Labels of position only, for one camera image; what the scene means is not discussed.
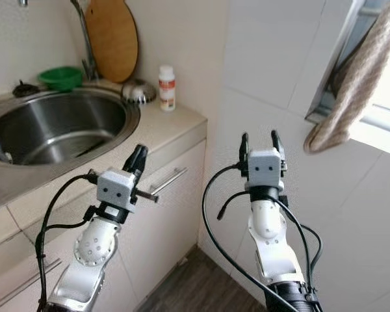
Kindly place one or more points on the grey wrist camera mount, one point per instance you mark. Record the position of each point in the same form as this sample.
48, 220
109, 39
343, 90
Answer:
265, 169
116, 192

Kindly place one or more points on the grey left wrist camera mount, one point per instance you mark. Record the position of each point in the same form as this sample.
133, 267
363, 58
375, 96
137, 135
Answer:
116, 192

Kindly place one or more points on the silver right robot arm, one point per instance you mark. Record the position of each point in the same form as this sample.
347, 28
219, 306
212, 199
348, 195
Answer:
266, 227

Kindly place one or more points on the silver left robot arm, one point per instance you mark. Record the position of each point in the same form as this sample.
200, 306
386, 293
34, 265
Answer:
94, 250

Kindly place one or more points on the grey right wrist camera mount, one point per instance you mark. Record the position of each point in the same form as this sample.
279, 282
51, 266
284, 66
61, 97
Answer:
265, 169

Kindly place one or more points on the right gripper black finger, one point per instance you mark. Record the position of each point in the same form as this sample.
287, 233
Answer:
244, 148
276, 140

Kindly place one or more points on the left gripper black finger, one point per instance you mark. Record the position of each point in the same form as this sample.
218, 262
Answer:
132, 156
142, 156

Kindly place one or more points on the green plastic bowl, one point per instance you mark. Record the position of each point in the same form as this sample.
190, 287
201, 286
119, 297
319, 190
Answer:
60, 78

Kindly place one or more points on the black drain stopper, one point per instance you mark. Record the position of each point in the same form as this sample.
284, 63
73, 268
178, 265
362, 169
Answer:
26, 90

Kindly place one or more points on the stainless steel double sink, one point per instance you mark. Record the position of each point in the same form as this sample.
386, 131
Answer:
65, 123

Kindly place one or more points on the white bottle red label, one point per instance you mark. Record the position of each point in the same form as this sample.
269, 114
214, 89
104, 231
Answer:
167, 90

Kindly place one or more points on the tall thin metal faucet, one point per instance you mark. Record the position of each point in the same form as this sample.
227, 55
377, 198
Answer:
86, 45

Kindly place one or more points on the round wooden cutting board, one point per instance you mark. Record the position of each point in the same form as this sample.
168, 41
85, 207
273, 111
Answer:
112, 39

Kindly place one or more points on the brown hanging towel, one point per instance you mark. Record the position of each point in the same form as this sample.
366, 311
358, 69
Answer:
357, 84

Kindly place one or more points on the black chopsticks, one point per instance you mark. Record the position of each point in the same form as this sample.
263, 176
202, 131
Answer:
91, 148

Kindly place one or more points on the small metal wall tap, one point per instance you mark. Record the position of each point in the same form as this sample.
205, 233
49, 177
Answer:
22, 2

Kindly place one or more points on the steel sink strainer lid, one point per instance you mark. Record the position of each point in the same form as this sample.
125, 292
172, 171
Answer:
138, 92

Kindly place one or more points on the beige kitchen cabinet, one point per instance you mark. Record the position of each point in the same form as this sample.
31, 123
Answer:
169, 221

